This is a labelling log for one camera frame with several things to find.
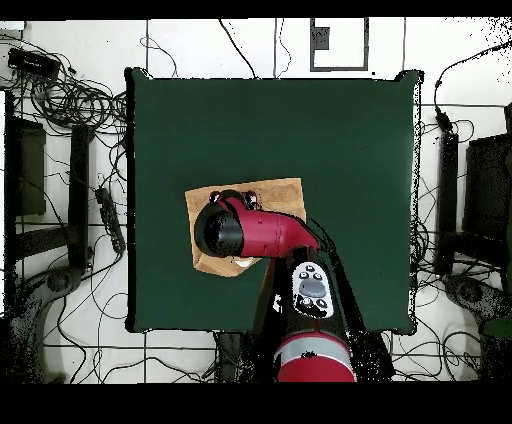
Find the orange terry towel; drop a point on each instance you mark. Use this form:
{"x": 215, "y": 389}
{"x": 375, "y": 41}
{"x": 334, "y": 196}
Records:
{"x": 280, "y": 196}

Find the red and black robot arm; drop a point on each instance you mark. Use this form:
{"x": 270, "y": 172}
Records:
{"x": 276, "y": 232}

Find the dark green table cloth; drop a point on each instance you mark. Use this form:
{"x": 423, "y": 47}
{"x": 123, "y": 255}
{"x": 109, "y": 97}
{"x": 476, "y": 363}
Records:
{"x": 200, "y": 128}

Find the black power strip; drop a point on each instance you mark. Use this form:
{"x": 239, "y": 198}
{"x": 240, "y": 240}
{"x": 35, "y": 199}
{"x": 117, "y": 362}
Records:
{"x": 110, "y": 216}

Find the grey stand base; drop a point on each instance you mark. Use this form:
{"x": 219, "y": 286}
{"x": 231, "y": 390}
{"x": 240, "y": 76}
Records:
{"x": 36, "y": 304}
{"x": 476, "y": 296}

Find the black rectangular box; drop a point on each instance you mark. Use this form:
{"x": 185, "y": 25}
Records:
{"x": 34, "y": 63}

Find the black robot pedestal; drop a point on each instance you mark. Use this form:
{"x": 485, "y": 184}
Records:
{"x": 236, "y": 356}

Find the black frame stand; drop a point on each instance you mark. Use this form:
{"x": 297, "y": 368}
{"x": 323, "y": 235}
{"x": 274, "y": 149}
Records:
{"x": 78, "y": 192}
{"x": 486, "y": 188}

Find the grey square frame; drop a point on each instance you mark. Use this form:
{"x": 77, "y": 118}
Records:
{"x": 320, "y": 38}

